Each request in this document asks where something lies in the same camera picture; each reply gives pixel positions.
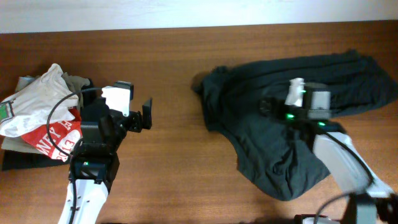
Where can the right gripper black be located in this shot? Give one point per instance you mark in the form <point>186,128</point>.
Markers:
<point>275,104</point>

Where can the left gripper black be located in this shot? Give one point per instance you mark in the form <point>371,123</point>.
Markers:
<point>135,122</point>

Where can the dark green t-shirt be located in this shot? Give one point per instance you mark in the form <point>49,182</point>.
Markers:
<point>239,103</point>

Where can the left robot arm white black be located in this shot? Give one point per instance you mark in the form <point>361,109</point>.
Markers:
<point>95,162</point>

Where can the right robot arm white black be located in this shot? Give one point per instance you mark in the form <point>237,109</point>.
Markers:
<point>369,198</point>

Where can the black folded garment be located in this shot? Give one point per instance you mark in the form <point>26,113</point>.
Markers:
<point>19,160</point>

